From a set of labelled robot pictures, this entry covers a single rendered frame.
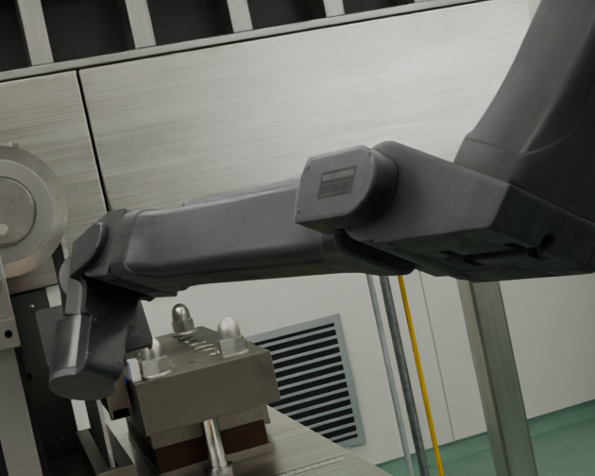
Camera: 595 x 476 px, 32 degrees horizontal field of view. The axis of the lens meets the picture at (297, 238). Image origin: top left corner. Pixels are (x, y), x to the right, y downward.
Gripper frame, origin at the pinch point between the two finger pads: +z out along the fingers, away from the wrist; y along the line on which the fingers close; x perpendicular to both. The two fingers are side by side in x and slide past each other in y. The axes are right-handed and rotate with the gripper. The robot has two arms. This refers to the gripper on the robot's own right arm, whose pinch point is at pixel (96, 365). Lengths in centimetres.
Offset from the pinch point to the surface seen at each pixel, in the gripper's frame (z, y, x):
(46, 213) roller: -1.0, -0.8, 18.9
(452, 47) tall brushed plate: 20, 69, 47
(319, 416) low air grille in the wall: 273, 100, 75
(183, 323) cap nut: 35.6, 16.8, 18.5
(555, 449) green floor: 266, 182, 33
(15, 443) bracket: 7.9, -9.7, -3.0
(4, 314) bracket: 1.7, -7.8, 9.2
